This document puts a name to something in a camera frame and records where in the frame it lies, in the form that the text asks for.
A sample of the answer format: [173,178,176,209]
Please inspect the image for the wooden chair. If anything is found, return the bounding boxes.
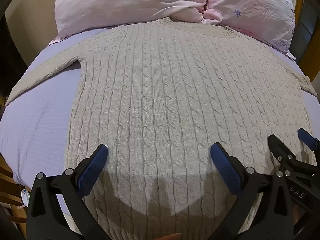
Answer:
[0,154,28,224]

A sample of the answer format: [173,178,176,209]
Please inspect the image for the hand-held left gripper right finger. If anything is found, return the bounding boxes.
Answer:
[210,142,293,240]

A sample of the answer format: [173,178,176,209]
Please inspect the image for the lavender bed sheet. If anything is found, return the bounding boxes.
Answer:
[0,25,304,218]

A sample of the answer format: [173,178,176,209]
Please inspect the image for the wooden bed frame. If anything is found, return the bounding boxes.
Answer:
[293,0,306,63]

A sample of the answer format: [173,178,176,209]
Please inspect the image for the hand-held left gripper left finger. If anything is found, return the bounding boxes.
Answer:
[26,144,109,240]

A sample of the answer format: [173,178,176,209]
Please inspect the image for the beige cable knit sweater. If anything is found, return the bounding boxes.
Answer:
[5,17,316,240]

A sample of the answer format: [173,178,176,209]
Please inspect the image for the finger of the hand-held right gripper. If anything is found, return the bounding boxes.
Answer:
[267,134,296,166]
[297,128,320,153]

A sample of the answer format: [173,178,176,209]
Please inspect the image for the white plastic item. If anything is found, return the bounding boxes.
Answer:
[18,189,31,209]

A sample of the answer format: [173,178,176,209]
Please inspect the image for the pink floral pillow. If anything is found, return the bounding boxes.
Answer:
[49,0,297,61]

